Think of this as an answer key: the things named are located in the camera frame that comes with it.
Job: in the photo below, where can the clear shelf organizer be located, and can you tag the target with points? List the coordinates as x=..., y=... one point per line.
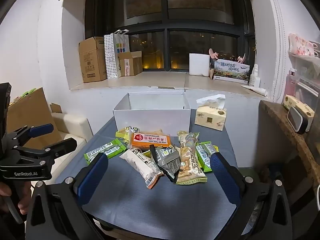
x=302, y=81

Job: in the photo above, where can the white orange snack bag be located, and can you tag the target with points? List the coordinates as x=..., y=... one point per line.
x=144, y=165

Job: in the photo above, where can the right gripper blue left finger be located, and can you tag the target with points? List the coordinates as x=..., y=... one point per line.
x=88, y=179

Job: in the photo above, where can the brown cardboard sheet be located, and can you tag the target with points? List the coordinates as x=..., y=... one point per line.
x=33, y=110

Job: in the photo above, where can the yellow tissue pack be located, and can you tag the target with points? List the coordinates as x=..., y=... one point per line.
x=211, y=112

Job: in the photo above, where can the small open cardboard box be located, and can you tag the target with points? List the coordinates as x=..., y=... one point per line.
x=130, y=63

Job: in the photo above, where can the white foam block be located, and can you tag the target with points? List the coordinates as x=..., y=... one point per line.
x=199, y=64

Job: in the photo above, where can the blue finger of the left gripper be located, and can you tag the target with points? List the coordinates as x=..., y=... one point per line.
x=53, y=151
x=24, y=134

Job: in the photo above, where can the white open storage box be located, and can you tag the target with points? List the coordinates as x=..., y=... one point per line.
x=166, y=110

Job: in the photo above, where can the white small speaker device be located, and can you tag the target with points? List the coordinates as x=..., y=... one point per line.
x=297, y=120

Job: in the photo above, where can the wooden side table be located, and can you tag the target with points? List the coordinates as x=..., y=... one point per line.
x=279, y=115

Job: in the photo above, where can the white dotted paper bag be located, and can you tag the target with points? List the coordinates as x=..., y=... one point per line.
x=115, y=44

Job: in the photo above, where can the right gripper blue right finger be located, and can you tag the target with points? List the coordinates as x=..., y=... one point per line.
x=228, y=178

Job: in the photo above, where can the orange snack pack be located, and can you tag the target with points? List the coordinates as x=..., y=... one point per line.
x=144, y=140

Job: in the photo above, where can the green snack pack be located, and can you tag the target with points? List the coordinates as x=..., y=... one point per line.
x=110, y=149
x=204, y=151

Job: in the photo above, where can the black grey chips bag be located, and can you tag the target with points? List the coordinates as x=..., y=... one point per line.
x=168, y=160

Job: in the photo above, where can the white lotion bottle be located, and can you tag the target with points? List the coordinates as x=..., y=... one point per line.
x=254, y=80

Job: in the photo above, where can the yellow patterned small box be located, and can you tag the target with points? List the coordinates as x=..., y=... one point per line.
x=290, y=101

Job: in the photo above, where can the tall brown cardboard box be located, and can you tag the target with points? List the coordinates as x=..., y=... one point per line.
x=92, y=59

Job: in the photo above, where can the beige cartoon snack bag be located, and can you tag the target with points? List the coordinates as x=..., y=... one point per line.
x=190, y=171

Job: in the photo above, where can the long printed gift box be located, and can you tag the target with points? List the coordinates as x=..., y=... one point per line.
x=226, y=70

